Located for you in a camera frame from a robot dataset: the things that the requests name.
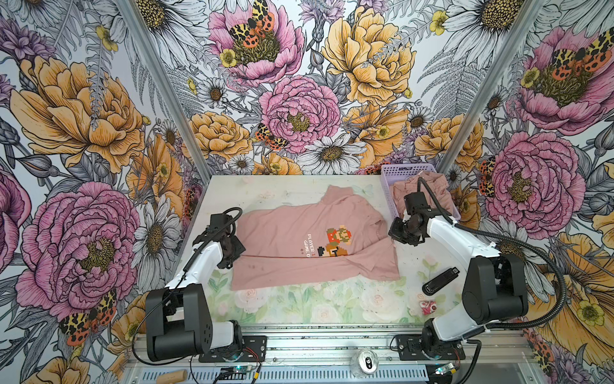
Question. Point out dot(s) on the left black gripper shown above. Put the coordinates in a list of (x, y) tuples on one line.
[(239, 250)]

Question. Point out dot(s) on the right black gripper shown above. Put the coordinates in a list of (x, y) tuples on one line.
[(395, 234)]

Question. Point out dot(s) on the lilac plastic laundry basket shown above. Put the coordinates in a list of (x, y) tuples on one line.
[(399, 180)]

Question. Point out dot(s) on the pink t-shirt with print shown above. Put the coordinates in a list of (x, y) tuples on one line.
[(340, 237)]

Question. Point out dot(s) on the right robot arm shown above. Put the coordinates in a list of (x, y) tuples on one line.
[(494, 290)]

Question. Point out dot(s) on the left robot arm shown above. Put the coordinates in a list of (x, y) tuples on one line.
[(178, 322)]

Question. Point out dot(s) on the black remote-like device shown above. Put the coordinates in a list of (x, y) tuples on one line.
[(437, 283)]

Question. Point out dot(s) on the small pink red toy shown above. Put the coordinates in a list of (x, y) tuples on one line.
[(428, 307)]

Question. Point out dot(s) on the green circuit board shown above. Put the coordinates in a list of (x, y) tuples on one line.
[(242, 372)]

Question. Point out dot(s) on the wooden cork block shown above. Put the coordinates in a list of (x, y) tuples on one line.
[(174, 377)]

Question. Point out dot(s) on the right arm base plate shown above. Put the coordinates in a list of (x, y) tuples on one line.
[(413, 347)]

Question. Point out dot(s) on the aluminium front rail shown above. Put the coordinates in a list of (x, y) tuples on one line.
[(333, 345)]

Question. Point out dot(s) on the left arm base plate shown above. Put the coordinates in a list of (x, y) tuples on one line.
[(252, 349)]

